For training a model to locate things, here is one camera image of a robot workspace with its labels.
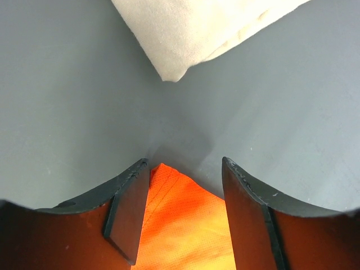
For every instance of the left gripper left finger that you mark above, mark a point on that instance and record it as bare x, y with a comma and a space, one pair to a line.
99, 229

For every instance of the folded beige t shirt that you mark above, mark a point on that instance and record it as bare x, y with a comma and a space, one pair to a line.
176, 35

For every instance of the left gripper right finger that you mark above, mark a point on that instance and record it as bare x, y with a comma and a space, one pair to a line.
272, 230

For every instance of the orange t shirt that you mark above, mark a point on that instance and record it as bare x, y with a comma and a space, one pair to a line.
184, 226

